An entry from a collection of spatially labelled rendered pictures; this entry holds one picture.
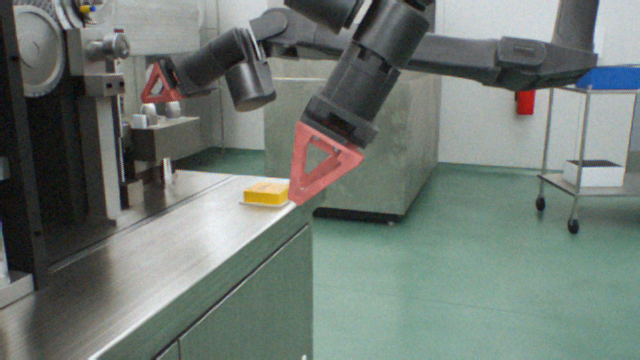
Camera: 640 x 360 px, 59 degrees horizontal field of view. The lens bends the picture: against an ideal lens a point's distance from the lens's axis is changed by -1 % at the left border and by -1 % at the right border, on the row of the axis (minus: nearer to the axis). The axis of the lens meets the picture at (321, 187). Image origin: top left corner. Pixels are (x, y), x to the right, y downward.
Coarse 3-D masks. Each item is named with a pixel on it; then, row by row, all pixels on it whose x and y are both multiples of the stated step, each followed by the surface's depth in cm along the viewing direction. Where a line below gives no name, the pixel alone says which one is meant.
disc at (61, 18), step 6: (54, 0) 82; (60, 0) 83; (114, 0) 94; (54, 6) 82; (60, 6) 83; (114, 6) 94; (54, 12) 83; (60, 12) 83; (114, 12) 94; (60, 18) 83; (66, 18) 85; (114, 18) 95; (60, 24) 84; (66, 24) 85; (114, 24) 95; (108, 30) 94
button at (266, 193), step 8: (256, 184) 106; (264, 184) 106; (272, 184) 106; (280, 184) 106; (248, 192) 102; (256, 192) 101; (264, 192) 101; (272, 192) 101; (280, 192) 101; (248, 200) 102; (256, 200) 102; (264, 200) 101; (272, 200) 101; (280, 200) 101
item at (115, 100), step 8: (112, 32) 95; (64, 40) 99; (112, 64) 97; (64, 72) 100; (112, 72) 97; (64, 80) 101; (56, 88) 102; (64, 88) 101; (72, 88) 101; (112, 96) 98; (112, 104) 99; (112, 112) 99; (120, 112) 99; (120, 120) 99; (120, 128) 99; (120, 136) 100
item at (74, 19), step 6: (66, 0) 84; (66, 6) 84; (72, 6) 85; (66, 12) 84; (72, 12) 85; (72, 18) 85; (78, 18) 86; (72, 24) 85; (78, 24) 86; (90, 24) 89; (96, 24) 90; (102, 24) 91; (108, 24) 93; (66, 36) 91
